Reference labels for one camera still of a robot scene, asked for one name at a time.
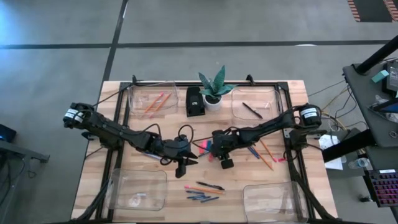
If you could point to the black desktop device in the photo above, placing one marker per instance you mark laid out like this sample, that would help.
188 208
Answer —
392 77

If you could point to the black stand beam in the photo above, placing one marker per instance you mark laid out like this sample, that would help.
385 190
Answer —
348 147

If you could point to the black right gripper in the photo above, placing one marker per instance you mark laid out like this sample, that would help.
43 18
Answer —
227 141

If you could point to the blue eraser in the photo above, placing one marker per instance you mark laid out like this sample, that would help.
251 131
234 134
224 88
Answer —
209 145

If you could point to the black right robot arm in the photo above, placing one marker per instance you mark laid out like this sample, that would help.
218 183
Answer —
267 127

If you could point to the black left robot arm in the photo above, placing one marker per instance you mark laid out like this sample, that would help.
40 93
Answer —
109 130

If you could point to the dark mat with orange stripes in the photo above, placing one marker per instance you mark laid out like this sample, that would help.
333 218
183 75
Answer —
371 11

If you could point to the grey side desk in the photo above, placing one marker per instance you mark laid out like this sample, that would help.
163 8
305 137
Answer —
18 152

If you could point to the clear water bottle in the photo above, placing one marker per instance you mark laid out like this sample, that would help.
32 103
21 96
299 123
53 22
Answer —
360 162

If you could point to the black hole punch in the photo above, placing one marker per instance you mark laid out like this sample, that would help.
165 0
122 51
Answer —
195 102

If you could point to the white plant pot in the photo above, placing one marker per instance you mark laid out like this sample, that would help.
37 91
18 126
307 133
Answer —
213 107

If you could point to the clear plastic bin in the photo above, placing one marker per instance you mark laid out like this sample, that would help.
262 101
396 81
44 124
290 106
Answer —
136 189
273 202
270 96
136 93

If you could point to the green snake plant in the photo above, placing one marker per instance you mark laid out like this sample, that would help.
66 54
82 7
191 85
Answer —
217 81

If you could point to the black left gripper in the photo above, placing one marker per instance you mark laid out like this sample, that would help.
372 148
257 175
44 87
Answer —
175 147

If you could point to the black device with blue light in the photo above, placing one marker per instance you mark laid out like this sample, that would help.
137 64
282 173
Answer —
7 133

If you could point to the white paper sheet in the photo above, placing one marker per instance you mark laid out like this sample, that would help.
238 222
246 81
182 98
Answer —
328 141

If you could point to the lavender grey pen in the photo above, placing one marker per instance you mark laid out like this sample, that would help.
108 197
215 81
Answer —
154 155

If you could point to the black pen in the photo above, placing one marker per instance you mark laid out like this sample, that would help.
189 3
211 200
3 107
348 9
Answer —
252 110
210 185

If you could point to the dark grey desk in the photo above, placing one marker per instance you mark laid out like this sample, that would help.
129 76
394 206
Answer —
363 102

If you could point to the teal box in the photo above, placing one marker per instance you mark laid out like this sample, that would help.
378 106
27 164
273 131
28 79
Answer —
380 76

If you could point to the red eraser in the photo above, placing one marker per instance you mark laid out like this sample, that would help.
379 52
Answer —
211 157

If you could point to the dark tablet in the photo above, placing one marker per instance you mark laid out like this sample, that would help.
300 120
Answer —
388 107

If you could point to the black aluminium table frame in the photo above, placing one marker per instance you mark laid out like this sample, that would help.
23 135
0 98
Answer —
182 84

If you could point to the backlit black keyboard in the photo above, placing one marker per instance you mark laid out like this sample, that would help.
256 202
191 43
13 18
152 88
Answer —
384 188

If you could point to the black stand post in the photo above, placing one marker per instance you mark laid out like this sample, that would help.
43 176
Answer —
377 56

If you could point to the blue crayon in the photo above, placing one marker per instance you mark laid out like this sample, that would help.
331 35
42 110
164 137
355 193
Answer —
210 199
193 197
203 198
255 151
203 153
252 152
195 192

